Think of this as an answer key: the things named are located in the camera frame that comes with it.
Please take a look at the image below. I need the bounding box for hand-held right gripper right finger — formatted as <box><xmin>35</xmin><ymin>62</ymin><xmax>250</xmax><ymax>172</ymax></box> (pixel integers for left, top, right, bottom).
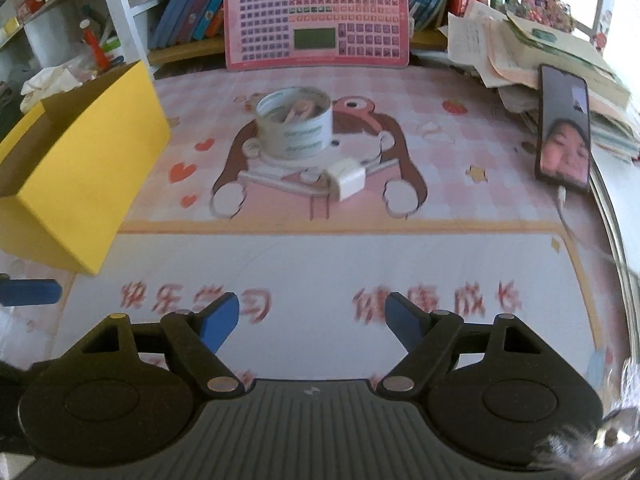
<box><xmin>376</xmin><ymin>291</ymin><xmax>557</xmax><ymax>397</ymax></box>

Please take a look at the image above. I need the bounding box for pink learning tablet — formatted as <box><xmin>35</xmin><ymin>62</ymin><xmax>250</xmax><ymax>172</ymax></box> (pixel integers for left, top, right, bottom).
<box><xmin>222</xmin><ymin>0</ymin><xmax>410</xmax><ymax>71</ymax></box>

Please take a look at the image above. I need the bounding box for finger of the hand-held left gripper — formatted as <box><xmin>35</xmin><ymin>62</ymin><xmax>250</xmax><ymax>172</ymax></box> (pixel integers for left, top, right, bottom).
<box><xmin>0</xmin><ymin>274</ymin><xmax>63</xmax><ymax>307</ymax></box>

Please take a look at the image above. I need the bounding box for pile of papers and books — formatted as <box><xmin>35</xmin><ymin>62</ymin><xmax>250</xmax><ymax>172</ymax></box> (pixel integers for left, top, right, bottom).
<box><xmin>446</xmin><ymin>0</ymin><xmax>640</xmax><ymax>162</ymax></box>

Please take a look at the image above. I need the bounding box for black smartphone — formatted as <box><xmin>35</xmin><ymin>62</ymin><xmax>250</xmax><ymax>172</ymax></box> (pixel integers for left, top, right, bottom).
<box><xmin>535</xmin><ymin>64</ymin><xmax>592</xmax><ymax>196</ymax></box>

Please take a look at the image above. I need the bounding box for white tape roll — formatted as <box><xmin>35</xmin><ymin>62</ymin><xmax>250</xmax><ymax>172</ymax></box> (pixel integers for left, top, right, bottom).
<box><xmin>255</xmin><ymin>87</ymin><xmax>333</xmax><ymax>161</ymax></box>

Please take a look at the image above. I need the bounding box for white charging cable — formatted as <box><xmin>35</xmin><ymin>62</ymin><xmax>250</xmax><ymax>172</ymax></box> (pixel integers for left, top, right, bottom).
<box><xmin>554</xmin><ymin>185</ymin><xmax>632</xmax><ymax>272</ymax></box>

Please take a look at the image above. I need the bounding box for white bookshelf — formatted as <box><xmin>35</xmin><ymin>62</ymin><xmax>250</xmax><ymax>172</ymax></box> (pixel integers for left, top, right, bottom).
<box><xmin>0</xmin><ymin>0</ymin><xmax>226</xmax><ymax>81</ymax></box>

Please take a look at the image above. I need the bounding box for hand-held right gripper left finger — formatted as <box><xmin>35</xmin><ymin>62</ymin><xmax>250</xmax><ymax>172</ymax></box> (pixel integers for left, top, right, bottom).
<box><xmin>59</xmin><ymin>291</ymin><xmax>241</xmax><ymax>398</ymax></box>

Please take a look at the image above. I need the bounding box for colourful trinket pile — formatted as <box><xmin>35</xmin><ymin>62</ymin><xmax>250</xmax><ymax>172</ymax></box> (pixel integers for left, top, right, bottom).
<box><xmin>505</xmin><ymin>0</ymin><xmax>576</xmax><ymax>34</ymax></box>

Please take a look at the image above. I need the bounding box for yellow cardboard box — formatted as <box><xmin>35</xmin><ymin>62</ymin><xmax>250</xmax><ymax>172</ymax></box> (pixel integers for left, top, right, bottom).
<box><xmin>0</xmin><ymin>60</ymin><xmax>172</xmax><ymax>276</ymax></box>

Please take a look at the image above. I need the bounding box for white charger adapter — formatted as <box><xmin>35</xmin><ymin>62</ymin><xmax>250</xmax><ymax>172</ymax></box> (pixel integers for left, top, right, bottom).
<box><xmin>326</xmin><ymin>159</ymin><xmax>367</xmax><ymax>204</ymax></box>

